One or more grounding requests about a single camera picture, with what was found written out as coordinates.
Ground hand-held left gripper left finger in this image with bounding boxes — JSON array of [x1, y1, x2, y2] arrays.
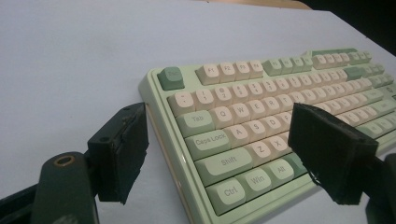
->
[[87, 102, 150, 205]]

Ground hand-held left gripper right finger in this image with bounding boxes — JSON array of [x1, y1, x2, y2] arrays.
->
[[287, 102, 380, 206]]

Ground green and cream keyboard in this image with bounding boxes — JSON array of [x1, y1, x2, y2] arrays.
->
[[137, 47, 396, 224]]

